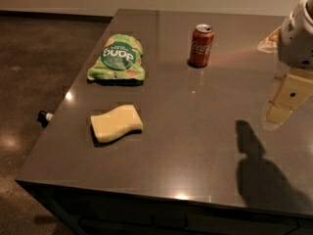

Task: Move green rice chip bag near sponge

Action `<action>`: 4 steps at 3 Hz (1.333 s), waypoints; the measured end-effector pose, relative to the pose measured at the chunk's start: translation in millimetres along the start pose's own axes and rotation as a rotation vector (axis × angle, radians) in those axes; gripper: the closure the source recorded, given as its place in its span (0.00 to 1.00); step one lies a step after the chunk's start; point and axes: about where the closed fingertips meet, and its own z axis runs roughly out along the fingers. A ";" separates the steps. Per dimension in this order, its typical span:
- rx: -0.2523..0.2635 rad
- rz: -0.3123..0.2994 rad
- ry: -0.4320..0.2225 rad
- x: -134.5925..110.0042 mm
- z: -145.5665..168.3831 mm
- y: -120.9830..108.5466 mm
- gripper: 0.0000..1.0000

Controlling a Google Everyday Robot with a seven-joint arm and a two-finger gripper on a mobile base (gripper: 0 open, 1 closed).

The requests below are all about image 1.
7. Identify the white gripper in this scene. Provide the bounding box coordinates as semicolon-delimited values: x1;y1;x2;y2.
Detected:
262;0;313;131

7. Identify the green rice chip bag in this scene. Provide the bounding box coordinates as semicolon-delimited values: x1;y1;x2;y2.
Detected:
87;34;145;82

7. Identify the yellow sponge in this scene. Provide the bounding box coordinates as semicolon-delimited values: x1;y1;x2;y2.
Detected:
91;105;144;143

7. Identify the pale wrapper on table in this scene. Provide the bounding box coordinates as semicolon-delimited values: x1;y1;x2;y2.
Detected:
257;27;281;54

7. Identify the red coca-cola can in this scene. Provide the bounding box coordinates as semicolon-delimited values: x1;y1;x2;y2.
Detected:
188;23;214;68

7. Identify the small black white floor object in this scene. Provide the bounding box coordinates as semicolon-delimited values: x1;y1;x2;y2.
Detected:
37;111;54;127

